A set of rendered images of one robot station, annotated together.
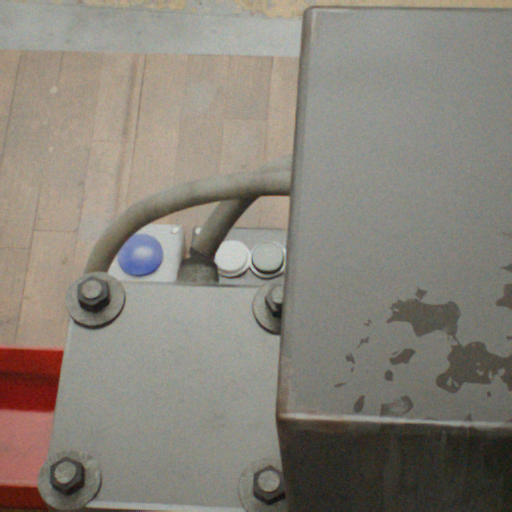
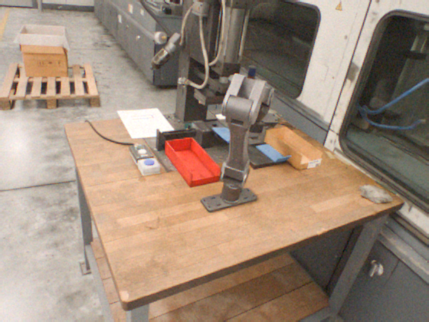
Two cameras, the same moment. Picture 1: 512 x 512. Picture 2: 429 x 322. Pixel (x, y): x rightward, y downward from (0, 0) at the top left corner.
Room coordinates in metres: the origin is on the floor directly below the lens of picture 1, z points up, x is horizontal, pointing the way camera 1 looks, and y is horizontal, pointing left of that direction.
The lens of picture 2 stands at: (1.12, 1.02, 1.61)
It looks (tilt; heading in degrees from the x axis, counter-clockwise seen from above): 30 degrees down; 226
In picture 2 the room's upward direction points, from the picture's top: 9 degrees clockwise
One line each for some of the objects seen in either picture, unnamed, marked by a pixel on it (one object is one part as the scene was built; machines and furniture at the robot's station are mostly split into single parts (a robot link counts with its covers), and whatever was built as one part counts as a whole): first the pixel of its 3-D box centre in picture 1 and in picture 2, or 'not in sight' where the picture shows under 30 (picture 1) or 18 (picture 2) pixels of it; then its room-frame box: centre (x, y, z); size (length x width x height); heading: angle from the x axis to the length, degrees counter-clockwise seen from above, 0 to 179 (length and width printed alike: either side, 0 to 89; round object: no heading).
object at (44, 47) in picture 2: not in sight; (46, 50); (-0.02, -3.51, 0.40); 0.67 x 0.60 x 0.50; 71
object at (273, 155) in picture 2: not in sight; (273, 151); (0.06, 0.27, 0.93); 0.15 x 0.07 x 0.03; 81
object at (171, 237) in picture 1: (145, 271); (149, 169); (0.57, 0.10, 0.90); 0.07 x 0.07 x 0.06; 79
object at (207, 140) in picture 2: not in sight; (215, 133); (0.19, 0.03, 0.94); 0.20 x 0.10 x 0.07; 169
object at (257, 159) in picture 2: not in sight; (260, 154); (0.10, 0.23, 0.91); 0.17 x 0.16 x 0.02; 169
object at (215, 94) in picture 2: not in sight; (214, 67); (0.20, -0.04, 1.22); 0.26 x 0.18 x 0.30; 79
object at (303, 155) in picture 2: not in sight; (292, 148); (-0.05, 0.28, 0.93); 0.25 x 0.13 x 0.08; 79
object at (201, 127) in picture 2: not in sight; (217, 125); (0.19, 0.03, 0.98); 0.20 x 0.10 x 0.01; 169
